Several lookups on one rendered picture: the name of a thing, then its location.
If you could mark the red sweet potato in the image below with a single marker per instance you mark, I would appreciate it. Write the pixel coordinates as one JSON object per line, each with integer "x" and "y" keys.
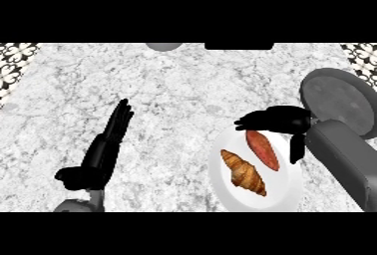
{"x": 264, "y": 150}

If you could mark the dark grey pan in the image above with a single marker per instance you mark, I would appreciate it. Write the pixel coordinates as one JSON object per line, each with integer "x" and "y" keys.
{"x": 339, "y": 99}

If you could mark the brown croissant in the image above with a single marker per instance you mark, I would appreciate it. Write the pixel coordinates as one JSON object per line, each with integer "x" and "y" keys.
{"x": 244, "y": 172}

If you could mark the white plate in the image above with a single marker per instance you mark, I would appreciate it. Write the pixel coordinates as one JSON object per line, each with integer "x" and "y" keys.
{"x": 290, "y": 186}

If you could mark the grey round object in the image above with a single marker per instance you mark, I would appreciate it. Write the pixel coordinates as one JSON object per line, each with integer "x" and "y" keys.
{"x": 163, "y": 46}

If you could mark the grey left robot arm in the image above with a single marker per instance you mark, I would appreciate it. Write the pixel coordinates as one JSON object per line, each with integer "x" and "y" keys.
{"x": 83, "y": 203}

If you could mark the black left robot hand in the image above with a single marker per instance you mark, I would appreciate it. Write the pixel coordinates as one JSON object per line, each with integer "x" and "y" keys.
{"x": 104, "y": 149}

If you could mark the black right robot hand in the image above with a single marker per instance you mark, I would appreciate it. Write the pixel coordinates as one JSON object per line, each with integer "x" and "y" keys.
{"x": 280, "y": 121}

